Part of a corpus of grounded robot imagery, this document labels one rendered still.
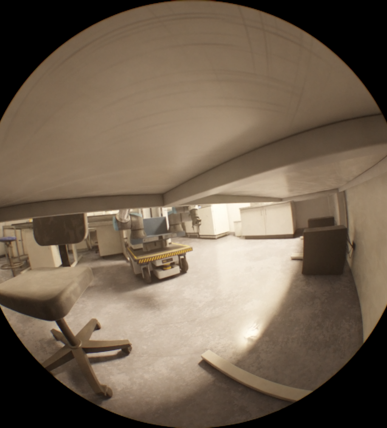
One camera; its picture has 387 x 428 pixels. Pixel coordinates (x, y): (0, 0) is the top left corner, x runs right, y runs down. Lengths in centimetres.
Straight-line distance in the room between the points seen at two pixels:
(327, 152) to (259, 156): 10
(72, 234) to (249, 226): 297
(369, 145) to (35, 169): 42
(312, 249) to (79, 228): 159
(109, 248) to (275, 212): 360
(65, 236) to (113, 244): 252
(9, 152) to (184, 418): 74
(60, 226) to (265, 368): 113
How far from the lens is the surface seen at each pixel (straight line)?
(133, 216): 145
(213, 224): 358
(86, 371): 73
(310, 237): 127
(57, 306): 44
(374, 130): 24
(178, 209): 132
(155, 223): 166
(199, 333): 85
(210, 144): 18
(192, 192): 30
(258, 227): 296
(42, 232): 88
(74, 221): 75
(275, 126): 18
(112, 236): 321
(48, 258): 282
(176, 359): 76
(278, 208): 276
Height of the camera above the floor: 64
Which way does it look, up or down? 2 degrees up
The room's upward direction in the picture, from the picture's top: 8 degrees counter-clockwise
